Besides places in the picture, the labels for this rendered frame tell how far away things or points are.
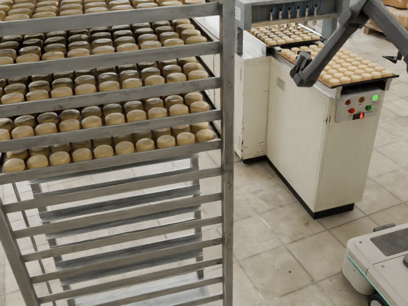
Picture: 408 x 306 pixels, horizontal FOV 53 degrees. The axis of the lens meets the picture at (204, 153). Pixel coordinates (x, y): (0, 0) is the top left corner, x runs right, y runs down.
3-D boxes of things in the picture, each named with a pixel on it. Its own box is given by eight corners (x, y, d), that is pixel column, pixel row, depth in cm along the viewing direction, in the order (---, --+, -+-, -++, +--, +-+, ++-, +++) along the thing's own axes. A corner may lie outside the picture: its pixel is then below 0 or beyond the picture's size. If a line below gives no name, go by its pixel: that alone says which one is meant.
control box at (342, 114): (334, 120, 217) (337, 95, 209) (373, 113, 222) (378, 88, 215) (337, 123, 214) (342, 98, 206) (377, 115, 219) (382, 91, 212)
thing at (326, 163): (264, 164, 309) (270, 47, 262) (305, 155, 317) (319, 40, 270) (311, 224, 252) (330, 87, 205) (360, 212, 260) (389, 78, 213)
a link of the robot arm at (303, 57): (297, 86, 191) (311, 86, 195) (308, 64, 184) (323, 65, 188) (285, 71, 199) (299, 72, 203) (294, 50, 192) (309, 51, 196)
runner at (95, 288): (227, 255, 141) (227, 249, 139) (230, 261, 139) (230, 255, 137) (31, 299, 128) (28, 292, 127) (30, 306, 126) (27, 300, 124)
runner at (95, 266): (227, 236, 136) (227, 229, 135) (230, 241, 134) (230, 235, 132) (23, 278, 123) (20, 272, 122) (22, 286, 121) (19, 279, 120)
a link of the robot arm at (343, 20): (353, 15, 159) (373, 17, 164) (346, 5, 162) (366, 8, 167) (295, 90, 192) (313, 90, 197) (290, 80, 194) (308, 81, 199)
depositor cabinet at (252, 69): (193, 101, 408) (189, 14, 364) (260, 90, 425) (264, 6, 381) (241, 169, 304) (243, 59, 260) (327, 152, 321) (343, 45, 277)
